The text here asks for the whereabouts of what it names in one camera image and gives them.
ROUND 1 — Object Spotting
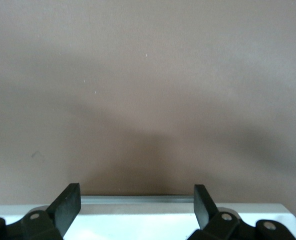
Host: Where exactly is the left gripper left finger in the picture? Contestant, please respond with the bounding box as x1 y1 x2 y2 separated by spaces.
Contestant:
0 182 81 240

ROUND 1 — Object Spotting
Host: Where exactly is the brown table cover mat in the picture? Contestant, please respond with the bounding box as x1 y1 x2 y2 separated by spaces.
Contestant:
0 0 296 208

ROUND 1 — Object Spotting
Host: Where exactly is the white cabinet drawer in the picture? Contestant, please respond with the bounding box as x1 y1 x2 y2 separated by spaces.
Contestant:
0 194 296 240

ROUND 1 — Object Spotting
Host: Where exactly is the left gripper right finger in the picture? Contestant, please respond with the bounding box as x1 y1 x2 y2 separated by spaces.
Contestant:
185 184 296 240

